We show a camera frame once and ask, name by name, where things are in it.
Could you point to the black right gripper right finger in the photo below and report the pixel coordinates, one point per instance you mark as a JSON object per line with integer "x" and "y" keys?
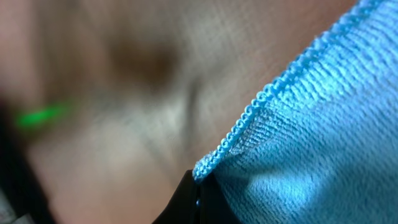
{"x": 212, "y": 205}

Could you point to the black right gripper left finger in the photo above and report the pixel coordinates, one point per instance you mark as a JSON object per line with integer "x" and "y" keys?
{"x": 182, "y": 207}

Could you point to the blue microfiber cloth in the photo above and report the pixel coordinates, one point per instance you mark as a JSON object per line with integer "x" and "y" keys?
{"x": 319, "y": 143}

